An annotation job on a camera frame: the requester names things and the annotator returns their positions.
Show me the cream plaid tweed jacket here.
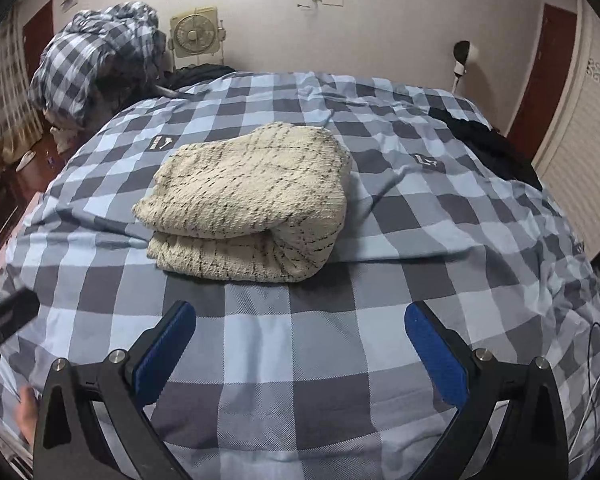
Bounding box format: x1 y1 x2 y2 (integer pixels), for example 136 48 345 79
132 122 352 283

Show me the black clothing pile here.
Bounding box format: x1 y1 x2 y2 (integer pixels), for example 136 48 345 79
429 108 543 191

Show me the person's left hand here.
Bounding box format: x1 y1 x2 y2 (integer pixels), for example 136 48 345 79
15 385 38 448

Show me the blue checkered bed sheet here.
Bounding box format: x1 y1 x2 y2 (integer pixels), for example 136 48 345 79
0 73 600 479

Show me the white louvered wardrobe door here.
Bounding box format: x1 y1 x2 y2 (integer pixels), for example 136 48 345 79
533 0 600 258

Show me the rumpled blue checkered quilt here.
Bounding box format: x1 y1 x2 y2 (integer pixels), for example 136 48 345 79
28 1 166 126

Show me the dark red door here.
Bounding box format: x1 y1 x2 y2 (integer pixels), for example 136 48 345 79
507 4 577 162

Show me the beige box fan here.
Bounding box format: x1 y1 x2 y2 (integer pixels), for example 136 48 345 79
170 6 226 58

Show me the white wall lamp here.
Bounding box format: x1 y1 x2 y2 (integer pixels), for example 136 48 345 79
451 40 479 93

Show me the wall hook bracket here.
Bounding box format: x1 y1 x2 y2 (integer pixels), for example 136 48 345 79
297 0 344 11

